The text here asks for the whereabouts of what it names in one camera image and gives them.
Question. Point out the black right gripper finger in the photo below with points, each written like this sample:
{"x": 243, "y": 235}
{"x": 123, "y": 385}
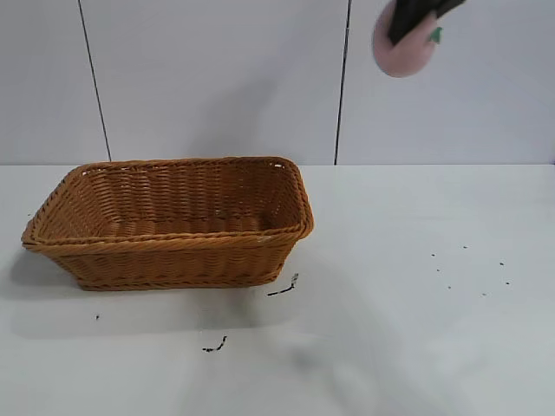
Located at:
{"x": 448, "y": 5}
{"x": 407, "y": 19}

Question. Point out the pink peach with green leaf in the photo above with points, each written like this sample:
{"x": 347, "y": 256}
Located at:
{"x": 401, "y": 60}

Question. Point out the brown woven wicker basket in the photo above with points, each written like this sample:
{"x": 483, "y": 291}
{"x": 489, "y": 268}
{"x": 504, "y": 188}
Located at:
{"x": 173, "y": 260}

